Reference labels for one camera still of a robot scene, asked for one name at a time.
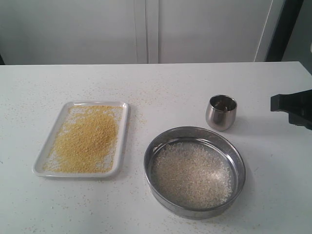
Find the round stainless steel sieve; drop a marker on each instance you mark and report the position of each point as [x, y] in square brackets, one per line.
[209, 139]

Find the white cabinet with doors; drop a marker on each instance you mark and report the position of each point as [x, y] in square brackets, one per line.
[136, 31]

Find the pile of beige grains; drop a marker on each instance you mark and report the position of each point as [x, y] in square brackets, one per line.
[86, 140]

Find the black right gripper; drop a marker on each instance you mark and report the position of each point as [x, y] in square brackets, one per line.
[298, 105]

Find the white square plastic tray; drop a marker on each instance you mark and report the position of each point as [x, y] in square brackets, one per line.
[117, 156]

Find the stainless steel cup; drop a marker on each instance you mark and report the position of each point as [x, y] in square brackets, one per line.
[221, 112]

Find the white coarse grains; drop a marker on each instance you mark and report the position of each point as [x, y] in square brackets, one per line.
[192, 175]

